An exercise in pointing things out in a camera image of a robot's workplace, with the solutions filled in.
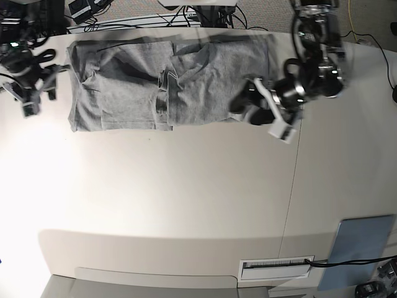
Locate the blue-grey flat panel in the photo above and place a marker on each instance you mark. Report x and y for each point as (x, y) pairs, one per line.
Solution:
(356, 239)

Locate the white cable grommet tray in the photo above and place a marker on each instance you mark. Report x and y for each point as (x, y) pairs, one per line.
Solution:
(274, 269)

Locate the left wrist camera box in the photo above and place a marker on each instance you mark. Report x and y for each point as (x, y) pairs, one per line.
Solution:
(282, 131)

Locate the grey T-shirt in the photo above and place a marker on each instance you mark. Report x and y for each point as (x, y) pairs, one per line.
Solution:
(161, 84)

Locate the black device bottom right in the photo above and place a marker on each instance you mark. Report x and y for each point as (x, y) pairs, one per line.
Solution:
(369, 290)

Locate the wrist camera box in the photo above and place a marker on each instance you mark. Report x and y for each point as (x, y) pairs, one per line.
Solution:
(30, 108)
(282, 131)

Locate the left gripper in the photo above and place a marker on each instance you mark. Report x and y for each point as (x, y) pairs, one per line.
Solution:
(286, 97)

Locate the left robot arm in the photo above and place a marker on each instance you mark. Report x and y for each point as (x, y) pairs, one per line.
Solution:
(316, 69)

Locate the black box with white label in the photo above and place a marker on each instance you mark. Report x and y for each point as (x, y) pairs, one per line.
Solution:
(80, 11)

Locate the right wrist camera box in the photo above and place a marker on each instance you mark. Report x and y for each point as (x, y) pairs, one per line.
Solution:
(30, 108)

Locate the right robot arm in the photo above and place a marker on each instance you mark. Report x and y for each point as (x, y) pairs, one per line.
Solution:
(21, 33)

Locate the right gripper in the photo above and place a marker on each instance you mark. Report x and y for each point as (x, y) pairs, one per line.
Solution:
(27, 86)

